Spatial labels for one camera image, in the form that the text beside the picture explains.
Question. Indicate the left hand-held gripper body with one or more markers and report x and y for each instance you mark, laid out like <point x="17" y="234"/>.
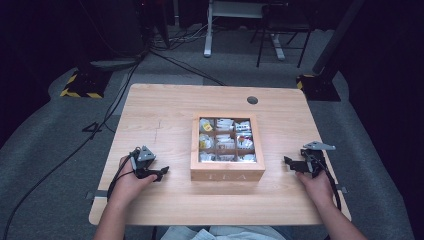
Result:
<point x="145" y="156"/>

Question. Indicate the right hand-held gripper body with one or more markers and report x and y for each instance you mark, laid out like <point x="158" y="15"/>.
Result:
<point x="313" y="163"/>

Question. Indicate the person's right hand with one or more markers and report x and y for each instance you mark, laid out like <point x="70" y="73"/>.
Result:
<point x="318" y="188"/>

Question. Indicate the person's left hand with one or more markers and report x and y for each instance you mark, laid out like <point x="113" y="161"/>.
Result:
<point x="128" y="185"/>

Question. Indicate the set of assorted tea bags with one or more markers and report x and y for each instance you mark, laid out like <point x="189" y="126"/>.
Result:
<point x="225" y="140"/>

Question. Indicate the grey round table grommet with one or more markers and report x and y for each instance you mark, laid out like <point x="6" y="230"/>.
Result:
<point x="252" y="100"/>

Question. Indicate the black stand striped base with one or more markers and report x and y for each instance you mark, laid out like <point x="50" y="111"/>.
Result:
<point x="86" y="83"/>
<point x="318" y="86"/>

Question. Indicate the person's light clothing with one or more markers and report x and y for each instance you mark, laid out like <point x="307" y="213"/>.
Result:
<point x="226" y="233"/>

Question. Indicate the black chair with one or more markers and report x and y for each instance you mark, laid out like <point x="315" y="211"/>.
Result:
<point x="283" y="26"/>

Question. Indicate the grey metal table bracket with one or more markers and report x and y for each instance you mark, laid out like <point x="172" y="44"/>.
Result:
<point x="96" y="194"/>
<point x="342" y="189"/>

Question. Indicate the white desk frame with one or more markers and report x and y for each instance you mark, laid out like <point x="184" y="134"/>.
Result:
<point x="208" y="40"/>

